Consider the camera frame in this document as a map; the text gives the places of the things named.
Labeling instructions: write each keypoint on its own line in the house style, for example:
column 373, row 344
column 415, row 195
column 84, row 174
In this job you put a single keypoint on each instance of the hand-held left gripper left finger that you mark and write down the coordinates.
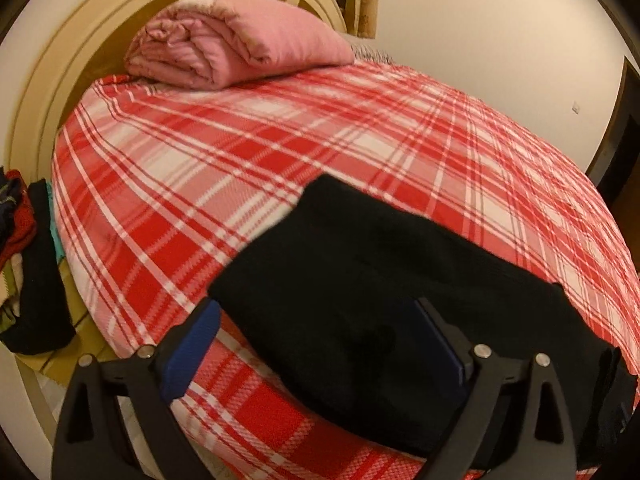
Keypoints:
column 192, row 345

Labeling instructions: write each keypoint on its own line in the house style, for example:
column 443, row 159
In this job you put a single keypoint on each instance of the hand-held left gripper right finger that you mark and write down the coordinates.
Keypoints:
column 445, row 347

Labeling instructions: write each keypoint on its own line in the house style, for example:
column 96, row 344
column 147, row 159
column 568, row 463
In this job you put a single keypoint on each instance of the black pants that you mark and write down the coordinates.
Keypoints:
column 375, row 260

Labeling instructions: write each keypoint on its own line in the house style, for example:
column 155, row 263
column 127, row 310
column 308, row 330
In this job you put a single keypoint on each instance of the black cloth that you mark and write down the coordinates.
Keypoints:
column 40, row 285

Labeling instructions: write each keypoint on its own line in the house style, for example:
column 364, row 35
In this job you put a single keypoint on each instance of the teal cloth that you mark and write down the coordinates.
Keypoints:
column 56, row 242

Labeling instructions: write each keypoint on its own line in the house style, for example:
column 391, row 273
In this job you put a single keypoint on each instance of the bed with red plaid sheet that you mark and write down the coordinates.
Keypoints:
column 200, row 160

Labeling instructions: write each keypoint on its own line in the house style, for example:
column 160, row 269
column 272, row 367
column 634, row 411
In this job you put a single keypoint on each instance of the pile of red dark clothes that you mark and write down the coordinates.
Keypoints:
column 15, row 220

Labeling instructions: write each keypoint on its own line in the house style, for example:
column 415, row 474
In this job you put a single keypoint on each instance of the grey striped pillow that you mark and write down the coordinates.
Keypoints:
column 372, row 50

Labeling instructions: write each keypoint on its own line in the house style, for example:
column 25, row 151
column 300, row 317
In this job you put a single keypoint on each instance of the pink folded quilt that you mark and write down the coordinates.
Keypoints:
column 225, row 40

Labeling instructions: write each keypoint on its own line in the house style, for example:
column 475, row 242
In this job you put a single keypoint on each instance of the cream wooden headboard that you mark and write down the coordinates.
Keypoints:
column 60, row 60

